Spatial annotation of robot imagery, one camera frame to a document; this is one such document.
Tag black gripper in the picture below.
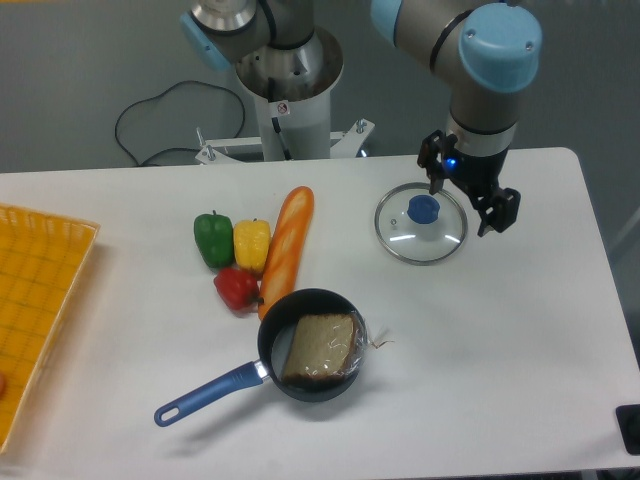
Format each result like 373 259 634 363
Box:
417 130 521 237

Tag glass pot lid blue knob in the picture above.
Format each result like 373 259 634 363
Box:
374 181 469 266

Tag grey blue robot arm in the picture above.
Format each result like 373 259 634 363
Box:
180 1 542 232

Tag toy baguette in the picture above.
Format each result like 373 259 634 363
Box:
258 186 315 320

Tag wrapped bread slice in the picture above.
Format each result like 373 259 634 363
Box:
280 312 391 389

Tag yellow toy bell pepper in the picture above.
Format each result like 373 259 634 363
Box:
233 219 271 277

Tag red toy bell pepper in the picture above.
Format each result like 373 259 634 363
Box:
213 267 262 312

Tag green toy bell pepper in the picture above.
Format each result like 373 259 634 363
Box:
193 211 235 269

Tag black device at table edge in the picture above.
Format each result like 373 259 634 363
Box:
615 404 640 456

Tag yellow plastic basket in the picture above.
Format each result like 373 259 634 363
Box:
1 204 100 452

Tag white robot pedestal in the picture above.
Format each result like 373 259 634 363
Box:
195 27 375 164

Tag black cable on pedestal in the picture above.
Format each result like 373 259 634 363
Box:
267 74 294 161

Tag black pan blue handle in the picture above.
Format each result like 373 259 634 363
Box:
154 288 368 427

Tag black floor cable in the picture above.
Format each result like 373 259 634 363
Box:
113 79 247 167

